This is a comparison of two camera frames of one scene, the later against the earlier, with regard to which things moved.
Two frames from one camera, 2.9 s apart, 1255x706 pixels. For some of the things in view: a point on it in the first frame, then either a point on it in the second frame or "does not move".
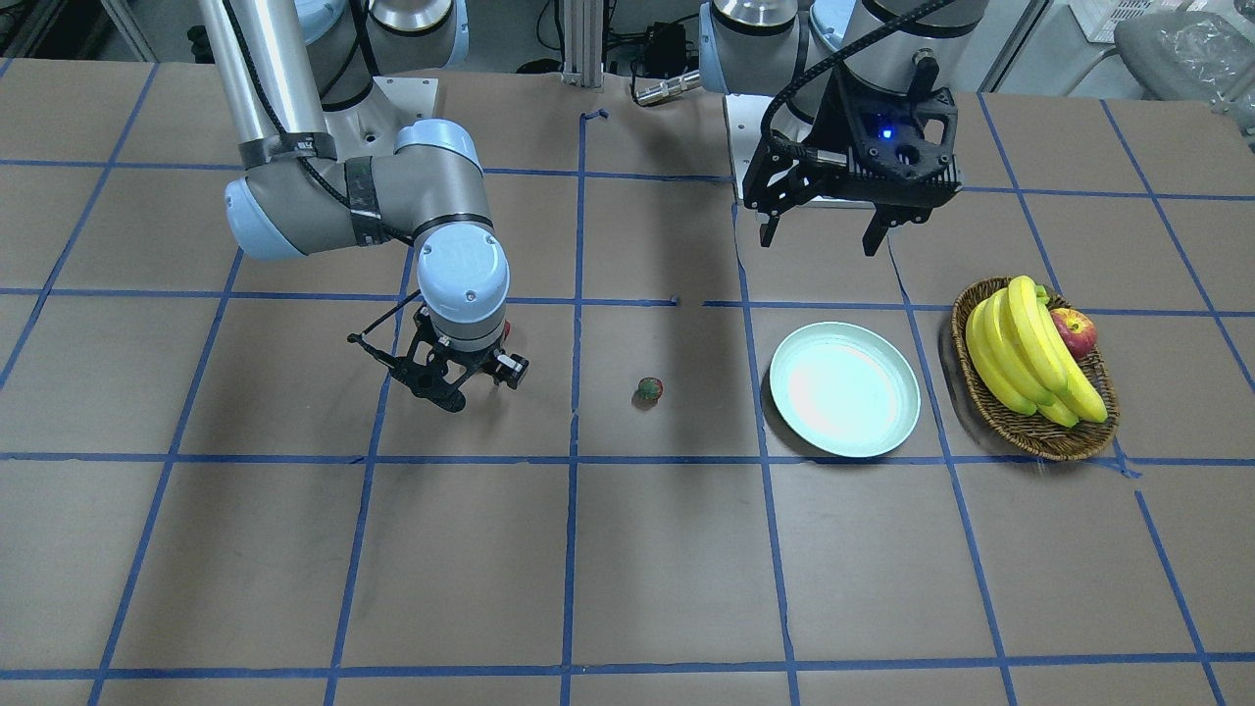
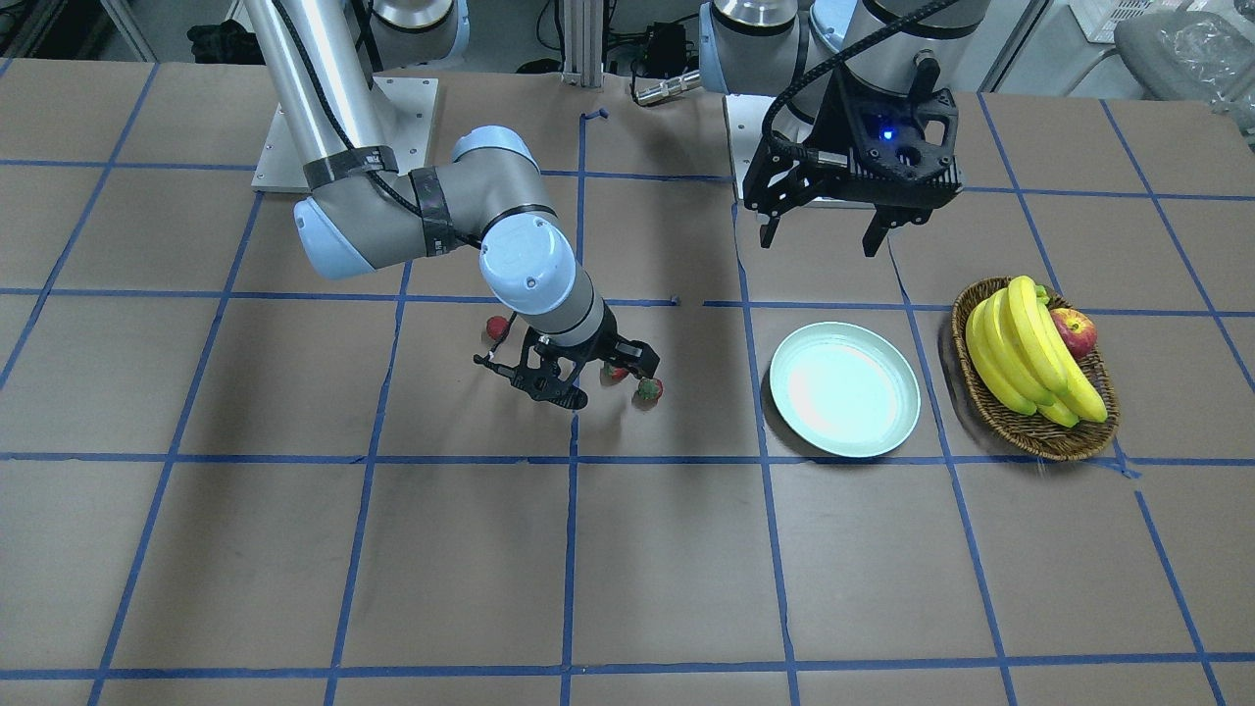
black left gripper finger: [890, 216] does not move
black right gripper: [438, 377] → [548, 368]
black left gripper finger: [767, 230] does not move
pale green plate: [845, 389] does not move
